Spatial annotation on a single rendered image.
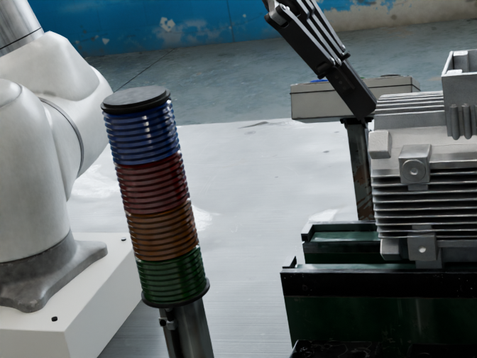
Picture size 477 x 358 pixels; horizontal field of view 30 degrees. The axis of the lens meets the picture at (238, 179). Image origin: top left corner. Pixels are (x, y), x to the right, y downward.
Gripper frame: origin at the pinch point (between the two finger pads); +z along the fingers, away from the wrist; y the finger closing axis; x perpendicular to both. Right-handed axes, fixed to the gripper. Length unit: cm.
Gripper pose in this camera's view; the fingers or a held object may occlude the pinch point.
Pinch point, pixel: (352, 89)
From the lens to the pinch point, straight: 108.5
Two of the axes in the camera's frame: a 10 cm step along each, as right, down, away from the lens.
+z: 6.1, 7.8, 1.3
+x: -7.3, 4.9, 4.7
